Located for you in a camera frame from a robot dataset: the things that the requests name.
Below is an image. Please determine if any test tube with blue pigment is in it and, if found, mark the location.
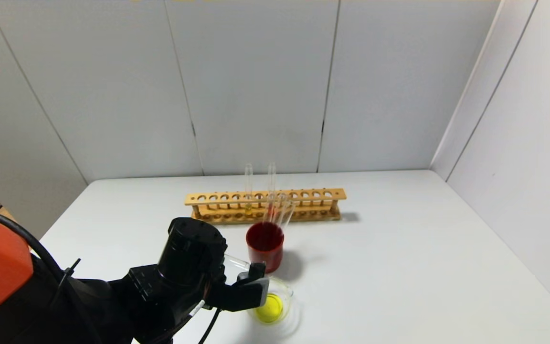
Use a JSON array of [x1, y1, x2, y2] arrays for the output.
[[222, 254, 253, 274]]

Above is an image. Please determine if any wooden test tube rack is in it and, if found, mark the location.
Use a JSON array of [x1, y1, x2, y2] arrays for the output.
[[185, 188, 347, 226]]

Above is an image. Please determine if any clear glass beaker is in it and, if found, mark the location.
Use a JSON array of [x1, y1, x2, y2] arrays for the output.
[[251, 276, 296, 326]]

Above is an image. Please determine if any red plastic cup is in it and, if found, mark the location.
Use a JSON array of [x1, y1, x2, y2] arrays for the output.
[[246, 221, 286, 275]]

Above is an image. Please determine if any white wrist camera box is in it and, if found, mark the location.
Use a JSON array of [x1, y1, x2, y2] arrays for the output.
[[240, 279, 270, 311]]

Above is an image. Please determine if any thick black arm hose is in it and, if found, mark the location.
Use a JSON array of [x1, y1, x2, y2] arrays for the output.
[[0, 209, 73, 297]]

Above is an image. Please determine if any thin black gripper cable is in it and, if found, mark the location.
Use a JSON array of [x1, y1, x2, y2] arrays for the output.
[[198, 308, 223, 344]]

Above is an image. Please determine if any empty glass test tube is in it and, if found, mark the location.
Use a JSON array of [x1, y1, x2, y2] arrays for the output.
[[264, 193, 286, 227]]

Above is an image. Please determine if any test tube with red pigment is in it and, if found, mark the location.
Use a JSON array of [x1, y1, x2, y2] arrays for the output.
[[268, 162, 277, 215]]

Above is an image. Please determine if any test tube with yellow pigment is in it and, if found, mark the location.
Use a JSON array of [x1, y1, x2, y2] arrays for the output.
[[244, 163, 254, 216], [277, 198, 297, 229]]

